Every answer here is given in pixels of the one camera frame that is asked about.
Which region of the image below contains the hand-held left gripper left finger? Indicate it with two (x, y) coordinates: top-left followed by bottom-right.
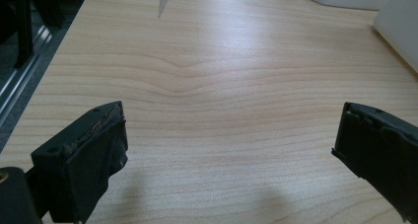
(31, 100), (129, 224)

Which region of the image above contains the black metal stand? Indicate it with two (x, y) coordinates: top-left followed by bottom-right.
(13, 0), (35, 70)

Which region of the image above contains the aluminium rail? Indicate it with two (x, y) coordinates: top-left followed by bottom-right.
(0, 25), (55, 128)

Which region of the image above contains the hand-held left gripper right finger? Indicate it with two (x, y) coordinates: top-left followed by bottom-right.
(330, 101), (418, 224)

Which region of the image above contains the white box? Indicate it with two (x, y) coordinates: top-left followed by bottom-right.
(373, 0), (418, 74)

